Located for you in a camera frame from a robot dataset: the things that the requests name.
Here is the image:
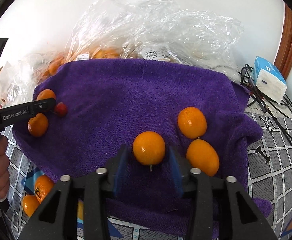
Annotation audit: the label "large clear plastic bag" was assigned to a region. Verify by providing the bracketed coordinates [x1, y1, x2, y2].
[65, 0, 244, 81]

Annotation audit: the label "small red fruit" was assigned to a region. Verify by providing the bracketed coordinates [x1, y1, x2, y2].
[54, 102, 68, 117]

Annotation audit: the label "large orange with stem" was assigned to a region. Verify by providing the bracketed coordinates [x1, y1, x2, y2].
[34, 175, 55, 203]

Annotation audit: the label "brown wooden door frame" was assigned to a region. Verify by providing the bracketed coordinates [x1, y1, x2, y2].
[274, 4, 292, 79]

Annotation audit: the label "blue white tissue pack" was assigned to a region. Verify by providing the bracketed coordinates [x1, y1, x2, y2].
[253, 56, 287, 103]

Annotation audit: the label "grey checkered tablecloth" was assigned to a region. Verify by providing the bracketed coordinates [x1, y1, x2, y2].
[3, 113, 292, 239]

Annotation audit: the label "purple towel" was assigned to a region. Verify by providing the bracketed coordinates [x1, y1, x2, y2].
[11, 58, 273, 238]

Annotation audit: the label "small orange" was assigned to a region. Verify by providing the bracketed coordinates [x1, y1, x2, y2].
[177, 107, 207, 139]
[132, 131, 165, 165]
[186, 139, 220, 177]
[23, 195, 40, 217]

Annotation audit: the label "bagged oranges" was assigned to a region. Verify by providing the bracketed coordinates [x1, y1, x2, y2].
[40, 47, 120, 81]

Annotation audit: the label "black cables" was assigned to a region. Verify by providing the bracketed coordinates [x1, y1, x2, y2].
[238, 63, 292, 163]

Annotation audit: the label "clear bag with fruit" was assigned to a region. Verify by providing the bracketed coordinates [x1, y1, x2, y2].
[0, 51, 58, 108]

